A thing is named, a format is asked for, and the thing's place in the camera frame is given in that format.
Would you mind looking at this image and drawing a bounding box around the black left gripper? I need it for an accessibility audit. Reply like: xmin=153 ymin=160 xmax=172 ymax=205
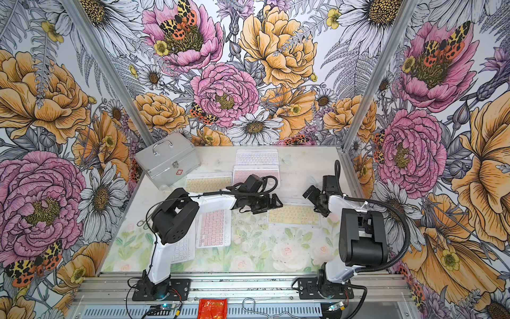
xmin=246 ymin=192 xmax=281 ymax=214

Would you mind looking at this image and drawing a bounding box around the yellow keyboard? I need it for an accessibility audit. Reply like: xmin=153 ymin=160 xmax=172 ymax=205
xmin=184 ymin=172 xmax=232 ymax=194
xmin=267 ymin=204 xmax=321 ymax=228

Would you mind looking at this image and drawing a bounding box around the pink keyboard edge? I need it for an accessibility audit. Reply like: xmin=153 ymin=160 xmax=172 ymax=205
xmin=232 ymin=165 xmax=280 ymax=187

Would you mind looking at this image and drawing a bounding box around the pink keyboard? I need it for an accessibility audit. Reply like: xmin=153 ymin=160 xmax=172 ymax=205
xmin=196 ymin=210 xmax=232 ymax=249

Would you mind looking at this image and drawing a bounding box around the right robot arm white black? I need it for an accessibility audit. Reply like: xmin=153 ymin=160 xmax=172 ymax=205
xmin=303 ymin=175 xmax=388 ymax=299

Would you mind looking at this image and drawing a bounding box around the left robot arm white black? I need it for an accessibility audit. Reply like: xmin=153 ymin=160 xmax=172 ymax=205
xmin=141 ymin=174 xmax=283 ymax=300

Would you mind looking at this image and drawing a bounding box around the white keyboard far centre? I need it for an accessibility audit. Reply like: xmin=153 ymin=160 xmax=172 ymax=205
xmin=236 ymin=149 xmax=279 ymax=166

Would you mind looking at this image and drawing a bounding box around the white keyboard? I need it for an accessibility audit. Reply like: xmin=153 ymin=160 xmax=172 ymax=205
xmin=171 ymin=225 xmax=196 ymax=264
xmin=236 ymin=149 xmax=279 ymax=166

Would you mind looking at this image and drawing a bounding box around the white keyboard near left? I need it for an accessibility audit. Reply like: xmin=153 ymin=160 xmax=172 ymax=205
xmin=171 ymin=225 xmax=196 ymax=264

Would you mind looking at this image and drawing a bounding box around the silver metal case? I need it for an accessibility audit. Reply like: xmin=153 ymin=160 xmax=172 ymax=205
xmin=135 ymin=133 xmax=201 ymax=189

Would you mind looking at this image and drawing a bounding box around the red packet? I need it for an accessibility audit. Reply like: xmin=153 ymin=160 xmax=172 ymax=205
xmin=197 ymin=299 xmax=228 ymax=319

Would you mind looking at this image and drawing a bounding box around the black corrugated cable right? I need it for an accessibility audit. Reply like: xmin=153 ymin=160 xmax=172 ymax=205
xmin=333 ymin=159 xmax=411 ymax=274

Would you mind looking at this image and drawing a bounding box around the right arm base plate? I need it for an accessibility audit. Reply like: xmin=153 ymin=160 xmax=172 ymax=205
xmin=296 ymin=277 xmax=354 ymax=300

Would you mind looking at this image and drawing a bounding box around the aluminium front rail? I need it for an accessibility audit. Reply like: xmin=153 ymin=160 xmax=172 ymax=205
xmin=73 ymin=272 xmax=412 ymax=305

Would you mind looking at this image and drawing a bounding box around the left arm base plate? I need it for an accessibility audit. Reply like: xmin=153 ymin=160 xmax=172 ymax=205
xmin=132 ymin=278 xmax=191 ymax=302

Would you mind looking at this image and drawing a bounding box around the right aluminium frame post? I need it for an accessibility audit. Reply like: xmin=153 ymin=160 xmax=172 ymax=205
xmin=342 ymin=0 xmax=420 ymax=151

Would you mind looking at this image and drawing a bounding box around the aluminium frame post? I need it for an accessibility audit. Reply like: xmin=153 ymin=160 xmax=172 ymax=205
xmin=62 ymin=1 xmax=155 ymax=146
xmin=342 ymin=0 xmax=420 ymax=151

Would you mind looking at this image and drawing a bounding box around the left aluminium frame post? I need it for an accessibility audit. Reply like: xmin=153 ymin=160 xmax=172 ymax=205
xmin=62 ymin=1 xmax=155 ymax=146

